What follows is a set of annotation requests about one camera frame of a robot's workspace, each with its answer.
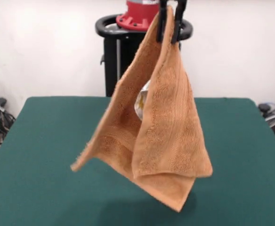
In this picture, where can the grey round stand base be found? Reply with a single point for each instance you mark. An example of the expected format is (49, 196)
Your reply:
(272, 118)

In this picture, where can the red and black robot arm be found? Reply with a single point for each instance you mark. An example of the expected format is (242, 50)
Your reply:
(137, 14)

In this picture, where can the tan terry towel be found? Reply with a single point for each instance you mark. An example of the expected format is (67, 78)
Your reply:
(170, 131)

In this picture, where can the dark green table cloth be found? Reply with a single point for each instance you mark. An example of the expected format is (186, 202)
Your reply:
(45, 153)

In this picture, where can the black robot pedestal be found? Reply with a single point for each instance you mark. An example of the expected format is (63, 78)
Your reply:
(111, 58)

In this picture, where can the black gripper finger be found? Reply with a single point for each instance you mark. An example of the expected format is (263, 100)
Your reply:
(178, 21)
(160, 26)

